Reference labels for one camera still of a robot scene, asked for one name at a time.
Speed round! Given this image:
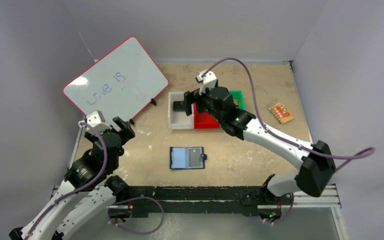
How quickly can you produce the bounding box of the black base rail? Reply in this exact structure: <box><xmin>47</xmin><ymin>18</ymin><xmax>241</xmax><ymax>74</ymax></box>
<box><xmin>97</xmin><ymin>185</ymin><xmax>294</xmax><ymax>220</ymax></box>

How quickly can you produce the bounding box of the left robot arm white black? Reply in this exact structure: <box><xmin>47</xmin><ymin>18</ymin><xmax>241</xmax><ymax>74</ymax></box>
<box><xmin>9</xmin><ymin>111</ymin><xmax>136</xmax><ymax>240</ymax></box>

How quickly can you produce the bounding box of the orange card with pattern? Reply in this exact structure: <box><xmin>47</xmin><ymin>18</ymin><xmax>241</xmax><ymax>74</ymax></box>
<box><xmin>268</xmin><ymin>102</ymin><xmax>295</xmax><ymax>124</ymax></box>

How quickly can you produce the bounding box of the blue leather card holder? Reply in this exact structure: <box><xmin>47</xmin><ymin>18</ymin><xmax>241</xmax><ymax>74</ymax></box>
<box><xmin>169</xmin><ymin>146</ymin><xmax>208</xmax><ymax>170</ymax></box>

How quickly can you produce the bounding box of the silver card in holder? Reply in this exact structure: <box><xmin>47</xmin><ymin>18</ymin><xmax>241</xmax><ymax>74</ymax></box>
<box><xmin>188</xmin><ymin>148</ymin><xmax>203</xmax><ymax>168</ymax></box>

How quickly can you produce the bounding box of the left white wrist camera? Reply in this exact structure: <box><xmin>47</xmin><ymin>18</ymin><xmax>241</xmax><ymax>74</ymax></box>
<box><xmin>78</xmin><ymin>110</ymin><xmax>111</xmax><ymax>134</ymax></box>

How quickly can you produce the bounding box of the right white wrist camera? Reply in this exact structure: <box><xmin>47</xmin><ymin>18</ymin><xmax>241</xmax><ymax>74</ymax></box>
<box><xmin>195</xmin><ymin>70</ymin><xmax>218</xmax><ymax>95</ymax></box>

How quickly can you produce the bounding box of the green plastic bin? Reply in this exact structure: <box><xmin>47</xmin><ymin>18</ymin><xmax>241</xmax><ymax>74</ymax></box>
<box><xmin>229</xmin><ymin>90</ymin><xmax>246</xmax><ymax>110</ymax></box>

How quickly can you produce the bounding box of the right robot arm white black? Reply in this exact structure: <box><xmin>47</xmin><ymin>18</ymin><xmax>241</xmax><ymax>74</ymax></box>
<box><xmin>182</xmin><ymin>86</ymin><xmax>336</xmax><ymax>204</ymax></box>

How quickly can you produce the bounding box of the white plastic bin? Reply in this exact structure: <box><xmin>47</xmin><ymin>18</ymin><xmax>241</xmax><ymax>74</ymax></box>
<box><xmin>167</xmin><ymin>92</ymin><xmax>194</xmax><ymax>130</ymax></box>

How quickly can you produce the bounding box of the whiteboard with pink frame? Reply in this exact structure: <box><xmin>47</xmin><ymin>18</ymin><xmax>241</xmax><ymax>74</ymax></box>
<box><xmin>62</xmin><ymin>36</ymin><xmax>169</xmax><ymax>125</ymax></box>

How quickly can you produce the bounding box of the red plastic bin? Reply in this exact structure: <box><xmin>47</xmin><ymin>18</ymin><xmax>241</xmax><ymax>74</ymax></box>
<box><xmin>193</xmin><ymin>103</ymin><xmax>220</xmax><ymax>129</ymax></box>

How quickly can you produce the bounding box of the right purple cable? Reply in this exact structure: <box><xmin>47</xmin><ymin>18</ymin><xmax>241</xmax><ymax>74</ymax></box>
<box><xmin>200</xmin><ymin>57</ymin><xmax>377</xmax><ymax>227</ymax></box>

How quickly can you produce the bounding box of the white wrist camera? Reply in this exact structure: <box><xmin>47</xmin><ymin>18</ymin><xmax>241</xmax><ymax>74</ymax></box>
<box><xmin>195</xmin><ymin>70</ymin><xmax>218</xmax><ymax>95</ymax></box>
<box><xmin>78</xmin><ymin>110</ymin><xmax>111</xmax><ymax>134</ymax></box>

